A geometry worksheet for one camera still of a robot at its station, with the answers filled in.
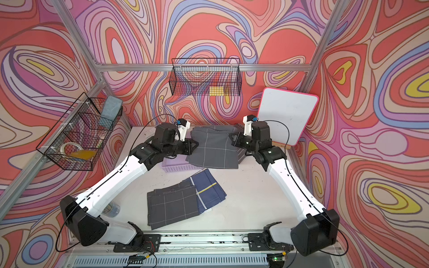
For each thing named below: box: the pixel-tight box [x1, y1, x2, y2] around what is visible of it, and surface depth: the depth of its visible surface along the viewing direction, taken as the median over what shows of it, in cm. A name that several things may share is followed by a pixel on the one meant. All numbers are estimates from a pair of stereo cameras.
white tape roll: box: [60, 141, 84, 155], surface depth 68 cm
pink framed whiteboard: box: [257, 87, 320, 147], surface depth 88 cm
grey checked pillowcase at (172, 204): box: [146, 177, 200, 231], surface depth 85 cm
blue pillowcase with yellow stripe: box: [189, 168, 227, 214], surface depth 92 cm
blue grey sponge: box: [100, 95, 123, 121], surface depth 83 cm
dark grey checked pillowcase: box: [185, 125, 239, 170], surface depth 76 cm
